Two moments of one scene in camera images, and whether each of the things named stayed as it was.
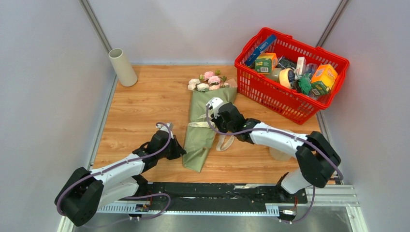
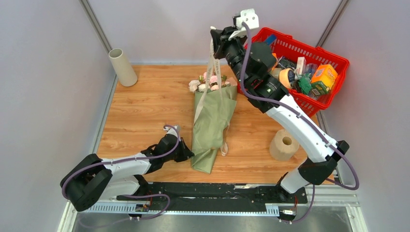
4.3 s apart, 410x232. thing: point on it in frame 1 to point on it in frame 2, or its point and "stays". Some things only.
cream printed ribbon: x=212 y=125 to x=226 y=151
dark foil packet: x=285 y=63 stays
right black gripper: x=216 y=122 to x=223 y=37
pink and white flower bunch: x=209 y=81 stays
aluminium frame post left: x=95 y=24 stays
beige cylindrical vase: x=126 y=75 stays
